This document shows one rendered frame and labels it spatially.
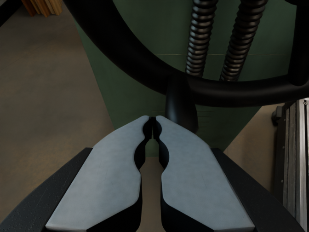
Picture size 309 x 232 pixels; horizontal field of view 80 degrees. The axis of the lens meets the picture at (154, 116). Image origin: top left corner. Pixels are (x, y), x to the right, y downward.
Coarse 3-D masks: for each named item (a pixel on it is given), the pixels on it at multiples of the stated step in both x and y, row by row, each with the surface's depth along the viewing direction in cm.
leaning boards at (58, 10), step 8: (24, 0) 139; (32, 0) 142; (40, 0) 139; (48, 0) 142; (56, 0) 144; (32, 8) 147; (40, 8) 142; (48, 8) 148; (56, 8) 145; (32, 16) 148
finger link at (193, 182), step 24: (168, 120) 11; (168, 144) 9; (192, 144) 9; (168, 168) 8; (192, 168) 8; (216, 168) 8; (168, 192) 7; (192, 192) 7; (216, 192) 7; (168, 216) 6; (192, 216) 6; (216, 216) 6; (240, 216) 6
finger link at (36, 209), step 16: (80, 160) 8; (64, 176) 7; (32, 192) 7; (48, 192) 7; (64, 192) 7; (16, 208) 6; (32, 208) 6; (48, 208) 6; (0, 224) 6; (16, 224) 6; (32, 224) 6
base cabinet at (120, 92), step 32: (128, 0) 28; (160, 0) 28; (224, 0) 28; (160, 32) 33; (224, 32) 33; (256, 32) 33; (288, 32) 33; (96, 64) 39; (256, 64) 39; (288, 64) 39; (128, 96) 48; (160, 96) 48; (224, 128) 62
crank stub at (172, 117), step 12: (180, 72) 16; (168, 84) 16; (180, 84) 15; (168, 96) 14; (180, 96) 14; (192, 96) 15; (168, 108) 14; (180, 108) 13; (192, 108) 13; (180, 120) 13; (192, 120) 13; (192, 132) 13
